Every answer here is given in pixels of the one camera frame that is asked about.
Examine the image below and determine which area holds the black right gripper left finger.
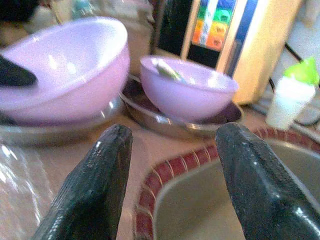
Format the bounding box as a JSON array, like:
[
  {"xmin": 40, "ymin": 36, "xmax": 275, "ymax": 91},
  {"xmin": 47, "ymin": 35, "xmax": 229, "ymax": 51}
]
[{"xmin": 32, "ymin": 124, "xmax": 133, "ymax": 240}]

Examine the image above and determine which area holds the black power cable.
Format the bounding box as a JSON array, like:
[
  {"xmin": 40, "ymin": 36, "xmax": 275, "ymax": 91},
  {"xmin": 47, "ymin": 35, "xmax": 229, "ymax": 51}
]
[{"xmin": 268, "ymin": 42, "xmax": 311, "ymax": 91}]

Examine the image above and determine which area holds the clear bubble wrap sheet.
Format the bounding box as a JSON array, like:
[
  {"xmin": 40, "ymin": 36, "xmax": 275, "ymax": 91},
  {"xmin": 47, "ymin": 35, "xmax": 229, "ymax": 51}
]
[{"xmin": 0, "ymin": 142, "xmax": 57, "ymax": 236}]

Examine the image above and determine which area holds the beige water ionizer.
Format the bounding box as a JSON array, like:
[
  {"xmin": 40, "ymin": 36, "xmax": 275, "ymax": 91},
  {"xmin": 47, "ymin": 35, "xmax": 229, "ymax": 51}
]
[{"xmin": 153, "ymin": 0, "xmax": 305, "ymax": 106}]

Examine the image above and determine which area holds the small white green-capped bottle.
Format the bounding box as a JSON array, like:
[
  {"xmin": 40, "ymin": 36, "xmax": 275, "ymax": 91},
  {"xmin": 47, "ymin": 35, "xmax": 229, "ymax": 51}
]
[{"xmin": 265, "ymin": 57, "xmax": 320, "ymax": 131}]

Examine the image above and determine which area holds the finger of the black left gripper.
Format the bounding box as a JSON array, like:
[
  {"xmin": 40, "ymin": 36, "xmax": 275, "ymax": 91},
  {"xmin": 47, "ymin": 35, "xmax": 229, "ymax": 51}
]
[{"xmin": 0, "ymin": 55, "xmax": 38, "ymax": 87}]

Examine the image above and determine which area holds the green and white utensil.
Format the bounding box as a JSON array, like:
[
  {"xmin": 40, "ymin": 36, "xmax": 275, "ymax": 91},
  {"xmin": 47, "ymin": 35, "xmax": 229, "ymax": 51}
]
[{"xmin": 154, "ymin": 59, "xmax": 187, "ymax": 82}]

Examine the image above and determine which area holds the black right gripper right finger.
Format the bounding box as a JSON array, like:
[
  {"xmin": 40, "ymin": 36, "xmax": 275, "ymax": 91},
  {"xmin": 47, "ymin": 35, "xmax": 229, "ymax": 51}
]
[{"xmin": 215, "ymin": 122, "xmax": 320, "ymax": 240}]

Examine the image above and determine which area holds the stainless steel sink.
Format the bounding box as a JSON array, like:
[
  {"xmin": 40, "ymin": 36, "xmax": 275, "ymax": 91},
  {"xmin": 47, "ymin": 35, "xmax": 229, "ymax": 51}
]
[{"xmin": 152, "ymin": 138, "xmax": 320, "ymax": 240}]

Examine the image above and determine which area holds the purple plastic bowl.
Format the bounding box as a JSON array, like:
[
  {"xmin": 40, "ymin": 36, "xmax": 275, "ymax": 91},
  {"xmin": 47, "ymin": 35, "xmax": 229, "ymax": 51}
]
[
  {"xmin": 139, "ymin": 55, "xmax": 240, "ymax": 123},
  {"xmin": 0, "ymin": 16, "xmax": 131, "ymax": 126}
]

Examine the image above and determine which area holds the round steel plate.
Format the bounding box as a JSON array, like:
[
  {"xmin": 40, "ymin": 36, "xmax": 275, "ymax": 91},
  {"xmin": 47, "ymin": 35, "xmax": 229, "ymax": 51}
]
[
  {"xmin": 119, "ymin": 74, "xmax": 244, "ymax": 141},
  {"xmin": 0, "ymin": 96, "xmax": 125, "ymax": 147}
]

